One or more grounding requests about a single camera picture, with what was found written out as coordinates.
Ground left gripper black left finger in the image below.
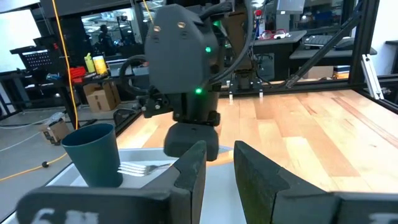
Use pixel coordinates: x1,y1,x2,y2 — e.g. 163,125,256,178
15,139,208,224

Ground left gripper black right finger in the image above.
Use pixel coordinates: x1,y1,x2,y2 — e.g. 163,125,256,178
233,140,398,224

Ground fork with wooden handle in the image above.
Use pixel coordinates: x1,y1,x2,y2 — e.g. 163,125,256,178
117,148,234,178

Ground dark plastic cup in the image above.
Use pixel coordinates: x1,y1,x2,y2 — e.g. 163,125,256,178
60,123,124,189

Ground grey plastic tray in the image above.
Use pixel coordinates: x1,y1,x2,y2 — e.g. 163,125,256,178
0,146,249,224

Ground large cardboard box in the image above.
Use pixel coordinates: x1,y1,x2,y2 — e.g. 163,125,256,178
83,81,122,113

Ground yellow jar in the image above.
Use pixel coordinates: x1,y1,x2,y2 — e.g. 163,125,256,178
92,55,109,76

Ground black desk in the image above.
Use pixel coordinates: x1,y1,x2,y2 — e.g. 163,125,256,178
252,29,308,81

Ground yellow squeeze bottle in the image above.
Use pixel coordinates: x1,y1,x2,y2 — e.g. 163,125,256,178
84,52,96,74

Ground person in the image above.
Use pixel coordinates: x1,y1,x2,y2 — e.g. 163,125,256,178
97,24,117,57

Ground red safety glasses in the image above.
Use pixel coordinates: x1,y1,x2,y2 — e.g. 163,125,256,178
259,28,292,40

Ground red tool case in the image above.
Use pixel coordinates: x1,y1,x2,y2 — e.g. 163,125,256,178
68,65,88,84

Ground brown cardboard box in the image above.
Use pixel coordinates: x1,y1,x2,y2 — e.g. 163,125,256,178
302,65,335,80

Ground small cardboard box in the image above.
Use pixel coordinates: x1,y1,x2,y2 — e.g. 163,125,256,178
38,117,72,146

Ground stack of books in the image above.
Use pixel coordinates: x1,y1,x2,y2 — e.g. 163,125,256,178
333,65,351,80

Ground black keyboard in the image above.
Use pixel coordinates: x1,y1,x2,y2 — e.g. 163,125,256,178
303,34,334,48

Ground silver aluminium extrusion piece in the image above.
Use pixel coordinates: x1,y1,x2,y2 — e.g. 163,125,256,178
360,54,385,101

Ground black pegboard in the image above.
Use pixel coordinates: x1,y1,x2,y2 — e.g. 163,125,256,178
17,47,54,72

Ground whiteboard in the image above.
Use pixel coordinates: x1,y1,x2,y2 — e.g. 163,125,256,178
0,8,42,73

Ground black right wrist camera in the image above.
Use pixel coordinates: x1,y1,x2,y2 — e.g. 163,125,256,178
137,88,172,119

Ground yellow extension cable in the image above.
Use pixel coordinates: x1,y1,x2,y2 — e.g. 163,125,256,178
0,0,79,183

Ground white cable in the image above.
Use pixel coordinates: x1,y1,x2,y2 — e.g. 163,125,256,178
0,117,50,154

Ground black aluminium rig frame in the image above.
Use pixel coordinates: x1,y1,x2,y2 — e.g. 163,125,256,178
217,0,398,113

